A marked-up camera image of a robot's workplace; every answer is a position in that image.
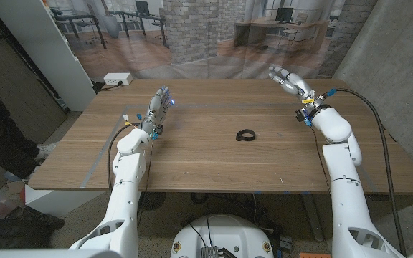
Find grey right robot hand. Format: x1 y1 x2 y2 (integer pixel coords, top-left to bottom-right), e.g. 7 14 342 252
267 65 325 115

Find white cabinet panel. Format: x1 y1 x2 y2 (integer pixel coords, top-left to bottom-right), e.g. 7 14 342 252
0 0 97 112

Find printed office backdrop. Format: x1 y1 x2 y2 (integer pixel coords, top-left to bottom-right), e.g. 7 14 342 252
44 0 378 80

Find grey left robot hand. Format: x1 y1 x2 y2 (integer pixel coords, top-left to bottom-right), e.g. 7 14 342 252
141 85 175 140

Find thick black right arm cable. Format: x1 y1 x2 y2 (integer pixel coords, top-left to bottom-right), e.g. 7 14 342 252
313 87 408 257

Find dark wooden door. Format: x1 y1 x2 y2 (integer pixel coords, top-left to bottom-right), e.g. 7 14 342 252
0 0 67 144

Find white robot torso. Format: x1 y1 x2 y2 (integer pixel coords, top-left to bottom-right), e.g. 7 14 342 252
170 214 275 258

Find grey table leg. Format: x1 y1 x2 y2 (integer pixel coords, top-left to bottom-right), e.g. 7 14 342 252
301 193 325 243

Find black bag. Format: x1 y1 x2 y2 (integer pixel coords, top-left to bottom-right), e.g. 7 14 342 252
0 206 65 250

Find black round grille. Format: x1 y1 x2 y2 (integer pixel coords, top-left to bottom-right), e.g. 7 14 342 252
138 192 167 211

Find black velcro strap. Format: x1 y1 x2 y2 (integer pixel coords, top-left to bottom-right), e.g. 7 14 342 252
235 128 257 142

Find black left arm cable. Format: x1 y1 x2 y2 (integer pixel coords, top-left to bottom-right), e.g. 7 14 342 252
106 123 143 194

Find white power strip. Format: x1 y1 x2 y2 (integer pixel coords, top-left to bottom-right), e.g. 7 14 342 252
103 72 133 86

